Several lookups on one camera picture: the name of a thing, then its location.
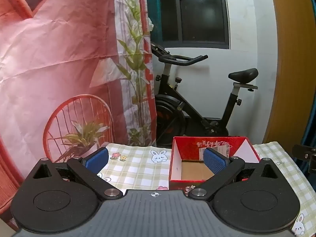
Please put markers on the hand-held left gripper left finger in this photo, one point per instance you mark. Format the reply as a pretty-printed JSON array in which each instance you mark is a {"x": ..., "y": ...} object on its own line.
[{"x": 96, "y": 159}]

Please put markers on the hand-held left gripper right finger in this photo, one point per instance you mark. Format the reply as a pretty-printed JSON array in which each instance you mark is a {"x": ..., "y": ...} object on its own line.
[{"x": 216, "y": 160}]

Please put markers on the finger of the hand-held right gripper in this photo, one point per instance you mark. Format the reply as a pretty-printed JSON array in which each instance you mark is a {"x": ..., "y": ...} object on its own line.
[{"x": 302, "y": 151}]

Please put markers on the red cardboard box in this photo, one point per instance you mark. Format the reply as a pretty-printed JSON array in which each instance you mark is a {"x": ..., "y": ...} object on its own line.
[{"x": 187, "y": 148}]

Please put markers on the checkered bunny print tablecloth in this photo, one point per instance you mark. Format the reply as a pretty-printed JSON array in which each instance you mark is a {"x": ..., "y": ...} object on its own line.
[{"x": 138, "y": 165}]

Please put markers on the black exercise bike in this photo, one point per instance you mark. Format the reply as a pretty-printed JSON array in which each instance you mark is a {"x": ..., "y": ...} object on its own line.
[{"x": 172, "y": 103}]

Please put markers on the orange wooden door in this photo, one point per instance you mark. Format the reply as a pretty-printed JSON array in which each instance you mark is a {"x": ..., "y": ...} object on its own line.
[{"x": 286, "y": 66}]

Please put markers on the pink printed backdrop cloth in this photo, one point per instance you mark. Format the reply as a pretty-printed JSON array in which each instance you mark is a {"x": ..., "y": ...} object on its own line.
[{"x": 61, "y": 66}]

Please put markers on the dark framed window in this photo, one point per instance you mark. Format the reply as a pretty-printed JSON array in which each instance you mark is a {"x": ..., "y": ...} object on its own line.
[{"x": 197, "y": 12}]

